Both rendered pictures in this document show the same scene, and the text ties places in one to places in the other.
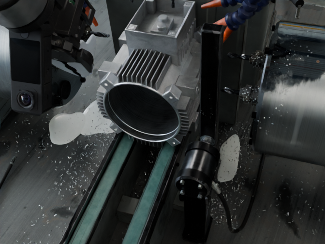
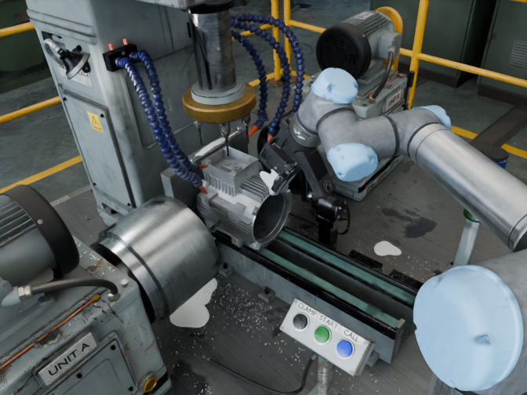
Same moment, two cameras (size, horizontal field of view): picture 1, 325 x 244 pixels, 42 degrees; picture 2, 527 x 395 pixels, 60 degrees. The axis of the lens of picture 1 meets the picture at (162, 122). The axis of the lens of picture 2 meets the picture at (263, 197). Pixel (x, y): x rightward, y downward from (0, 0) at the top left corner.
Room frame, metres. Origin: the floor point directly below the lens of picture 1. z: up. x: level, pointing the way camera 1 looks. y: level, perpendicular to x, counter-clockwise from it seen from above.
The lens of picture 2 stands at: (0.25, 0.93, 1.81)
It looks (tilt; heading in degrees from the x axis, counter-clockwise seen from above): 38 degrees down; 290
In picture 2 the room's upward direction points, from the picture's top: 4 degrees counter-clockwise
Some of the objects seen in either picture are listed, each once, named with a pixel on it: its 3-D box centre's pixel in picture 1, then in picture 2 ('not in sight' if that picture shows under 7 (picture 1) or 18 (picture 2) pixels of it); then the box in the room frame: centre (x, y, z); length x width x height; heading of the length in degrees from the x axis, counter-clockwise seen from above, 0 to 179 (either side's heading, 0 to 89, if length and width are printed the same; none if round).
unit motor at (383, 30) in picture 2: not in sight; (368, 78); (0.39, -0.58, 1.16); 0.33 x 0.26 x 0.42; 68
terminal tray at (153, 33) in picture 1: (162, 30); (230, 171); (0.68, -0.01, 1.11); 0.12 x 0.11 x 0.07; 157
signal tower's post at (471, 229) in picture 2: not in sight; (474, 220); (0.04, -0.08, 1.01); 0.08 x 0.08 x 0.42; 68
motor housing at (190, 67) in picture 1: (158, 80); (244, 203); (0.65, 0.00, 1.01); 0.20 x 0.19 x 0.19; 157
